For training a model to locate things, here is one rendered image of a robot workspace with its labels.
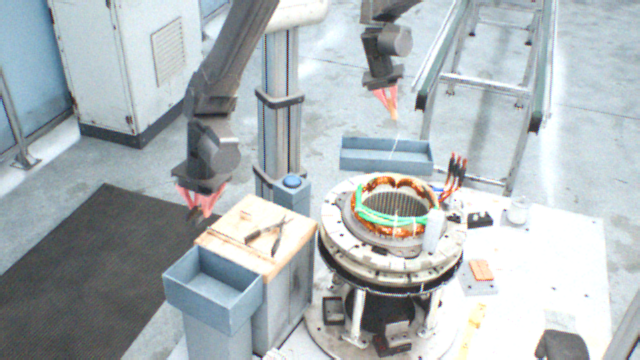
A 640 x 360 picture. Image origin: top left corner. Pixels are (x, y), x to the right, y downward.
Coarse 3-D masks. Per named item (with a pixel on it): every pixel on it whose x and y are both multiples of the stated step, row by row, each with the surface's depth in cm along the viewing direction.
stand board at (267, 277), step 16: (240, 208) 131; (256, 208) 131; (272, 208) 131; (224, 224) 126; (240, 224) 126; (256, 224) 126; (272, 224) 127; (288, 224) 127; (304, 224) 127; (208, 240) 122; (240, 240) 122; (256, 240) 122; (272, 240) 122; (288, 240) 123; (304, 240) 125; (224, 256) 118; (240, 256) 118; (256, 256) 118; (288, 256) 120; (272, 272) 115
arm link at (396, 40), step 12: (360, 12) 131; (372, 12) 129; (372, 24) 131; (384, 24) 128; (396, 24) 126; (384, 36) 128; (396, 36) 125; (408, 36) 127; (384, 48) 128; (396, 48) 125; (408, 48) 128
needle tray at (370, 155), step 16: (352, 144) 159; (368, 144) 159; (384, 144) 159; (400, 144) 158; (416, 144) 158; (352, 160) 150; (368, 160) 150; (384, 160) 149; (400, 160) 149; (416, 160) 157; (432, 160) 150
